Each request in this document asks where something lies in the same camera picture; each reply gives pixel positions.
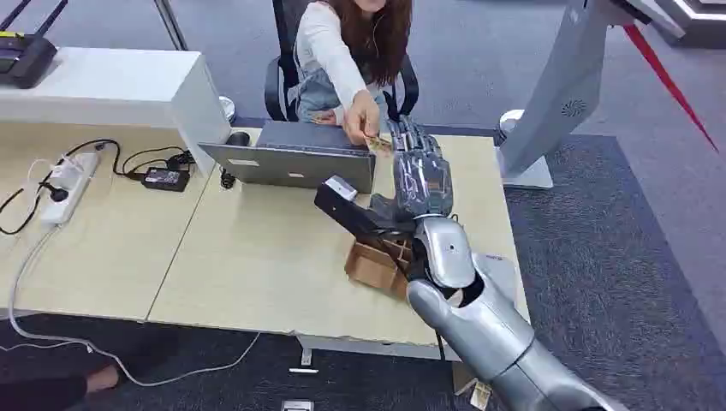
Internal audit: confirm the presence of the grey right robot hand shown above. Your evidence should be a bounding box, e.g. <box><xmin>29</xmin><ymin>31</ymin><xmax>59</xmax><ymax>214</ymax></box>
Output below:
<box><xmin>368</xmin><ymin>115</ymin><xmax>455</xmax><ymax>229</ymax></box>

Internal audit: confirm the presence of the person's right hand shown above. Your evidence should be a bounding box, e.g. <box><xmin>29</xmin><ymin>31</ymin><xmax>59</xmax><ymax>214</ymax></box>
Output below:
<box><xmin>342</xmin><ymin>104</ymin><xmax>382</xmax><ymax>147</ymax></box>

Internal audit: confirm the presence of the small printed card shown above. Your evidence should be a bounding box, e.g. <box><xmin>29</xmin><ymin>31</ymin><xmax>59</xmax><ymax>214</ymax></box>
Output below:
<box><xmin>362</xmin><ymin>133</ymin><xmax>394</xmax><ymax>158</ymax></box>

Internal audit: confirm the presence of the black office chair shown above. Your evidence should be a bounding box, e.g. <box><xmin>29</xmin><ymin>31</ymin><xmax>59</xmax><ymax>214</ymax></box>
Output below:
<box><xmin>263</xmin><ymin>0</ymin><xmax>421</xmax><ymax>123</ymax></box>

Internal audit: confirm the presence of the grey laptop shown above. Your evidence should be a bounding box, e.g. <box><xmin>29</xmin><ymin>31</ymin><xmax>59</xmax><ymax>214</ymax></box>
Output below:
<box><xmin>198</xmin><ymin>120</ymin><xmax>378</xmax><ymax>195</ymax></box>

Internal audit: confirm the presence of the person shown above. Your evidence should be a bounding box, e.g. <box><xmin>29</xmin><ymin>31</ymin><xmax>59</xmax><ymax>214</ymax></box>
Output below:
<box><xmin>286</xmin><ymin>0</ymin><xmax>421</xmax><ymax>149</ymax></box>

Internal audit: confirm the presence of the white round base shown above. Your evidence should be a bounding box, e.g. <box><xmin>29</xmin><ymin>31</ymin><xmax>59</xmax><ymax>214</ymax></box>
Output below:
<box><xmin>498</xmin><ymin>109</ymin><xmax>527</xmax><ymax>137</ymax></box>
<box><xmin>217</xmin><ymin>95</ymin><xmax>238</xmax><ymax>125</ymax></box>

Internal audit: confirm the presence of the wooden card box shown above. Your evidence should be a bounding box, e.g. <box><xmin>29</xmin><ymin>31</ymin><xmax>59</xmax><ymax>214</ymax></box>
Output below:
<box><xmin>344</xmin><ymin>236</ymin><xmax>415</xmax><ymax>301</ymax></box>

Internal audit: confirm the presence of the white kiosk stand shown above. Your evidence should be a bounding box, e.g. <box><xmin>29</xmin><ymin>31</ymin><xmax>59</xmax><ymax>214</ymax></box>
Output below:
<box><xmin>496</xmin><ymin>0</ymin><xmax>687</xmax><ymax>190</ymax></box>

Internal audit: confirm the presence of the black power adapter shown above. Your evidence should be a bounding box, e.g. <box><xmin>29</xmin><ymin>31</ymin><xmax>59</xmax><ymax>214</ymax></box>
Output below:
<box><xmin>140</xmin><ymin>166</ymin><xmax>191</xmax><ymax>194</ymax></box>

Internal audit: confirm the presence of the grey metal pole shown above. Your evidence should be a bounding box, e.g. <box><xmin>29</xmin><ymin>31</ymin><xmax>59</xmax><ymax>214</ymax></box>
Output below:
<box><xmin>152</xmin><ymin>0</ymin><xmax>189</xmax><ymax>52</ymax></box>

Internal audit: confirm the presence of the paper tag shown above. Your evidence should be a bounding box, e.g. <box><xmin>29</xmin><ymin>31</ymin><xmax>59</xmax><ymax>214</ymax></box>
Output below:
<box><xmin>468</xmin><ymin>380</ymin><xmax>493</xmax><ymax>411</ymax></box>

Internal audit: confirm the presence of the white power strip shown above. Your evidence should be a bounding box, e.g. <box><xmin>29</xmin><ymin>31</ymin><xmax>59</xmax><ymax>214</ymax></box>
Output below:
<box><xmin>39</xmin><ymin>152</ymin><xmax>102</xmax><ymax>226</ymax></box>

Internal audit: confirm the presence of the red strip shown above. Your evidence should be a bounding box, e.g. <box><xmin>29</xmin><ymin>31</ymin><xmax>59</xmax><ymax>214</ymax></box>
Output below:
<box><xmin>622</xmin><ymin>23</ymin><xmax>720</xmax><ymax>154</ymax></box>

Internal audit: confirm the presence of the black router with antennas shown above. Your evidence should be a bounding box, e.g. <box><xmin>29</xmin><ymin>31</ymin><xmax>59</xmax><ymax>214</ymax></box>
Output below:
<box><xmin>0</xmin><ymin>0</ymin><xmax>70</xmax><ymax>90</ymax></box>

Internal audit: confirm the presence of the dark and white structure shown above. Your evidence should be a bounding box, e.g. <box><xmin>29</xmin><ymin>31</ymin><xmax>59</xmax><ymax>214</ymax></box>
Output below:
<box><xmin>652</xmin><ymin>0</ymin><xmax>726</xmax><ymax>50</ymax></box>

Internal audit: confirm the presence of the person's leg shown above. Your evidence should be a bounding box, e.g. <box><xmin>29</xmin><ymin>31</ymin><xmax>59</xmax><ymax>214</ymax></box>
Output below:
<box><xmin>0</xmin><ymin>325</ymin><xmax>180</xmax><ymax>411</ymax></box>

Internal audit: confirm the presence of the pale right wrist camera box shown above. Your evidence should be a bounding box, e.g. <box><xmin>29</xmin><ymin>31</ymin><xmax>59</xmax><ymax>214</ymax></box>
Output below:
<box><xmin>323</xmin><ymin>174</ymin><xmax>360</xmax><ymax>204</ymax></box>

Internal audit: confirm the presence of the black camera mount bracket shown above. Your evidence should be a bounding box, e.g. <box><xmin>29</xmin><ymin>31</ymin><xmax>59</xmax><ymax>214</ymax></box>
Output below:
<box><xmin>313</xmin><ymin>182</ymin><xmax>418</xmax><ymax>241</ymax></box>

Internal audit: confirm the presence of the grey desk frame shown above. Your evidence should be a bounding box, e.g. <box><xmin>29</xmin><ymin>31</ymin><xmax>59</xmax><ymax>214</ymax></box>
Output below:
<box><xmin>294</xmin><ymin>333</ymin><xmax>461</xmax><ymax>367</ymax></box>

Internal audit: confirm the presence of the black adapter cable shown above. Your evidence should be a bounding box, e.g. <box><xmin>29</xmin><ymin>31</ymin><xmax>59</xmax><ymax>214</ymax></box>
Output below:
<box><xmin>61</xmin><ymin>139</ymin><xmax>197</xmax><ymax>178</ymax></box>

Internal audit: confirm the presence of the black power strip cable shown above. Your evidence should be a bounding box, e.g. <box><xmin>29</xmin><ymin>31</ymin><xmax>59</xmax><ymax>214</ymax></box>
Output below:
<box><xmin>0</xmin><ymin>180</ymin><xmax>58</xmax><ymax>236</ymax></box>

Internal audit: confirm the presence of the long white cable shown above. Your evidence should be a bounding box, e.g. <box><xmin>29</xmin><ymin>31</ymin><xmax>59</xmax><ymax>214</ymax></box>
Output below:
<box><xmin>0</xmin><ymin>223</ymin><xmax>262</xmax><ymax>389</ymax></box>

